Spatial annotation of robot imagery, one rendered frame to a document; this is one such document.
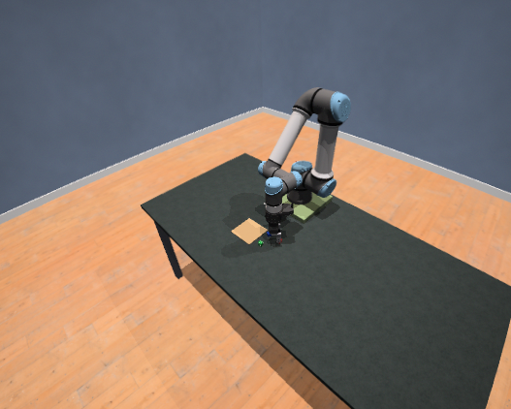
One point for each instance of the orange flat mat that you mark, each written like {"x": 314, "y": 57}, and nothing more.
{"x": 249, "y": 231}

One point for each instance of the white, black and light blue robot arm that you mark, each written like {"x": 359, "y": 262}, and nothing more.
{"x": 333, "y": 109}

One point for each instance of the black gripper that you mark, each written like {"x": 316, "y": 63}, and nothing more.
{"x": 273, "y": 217}

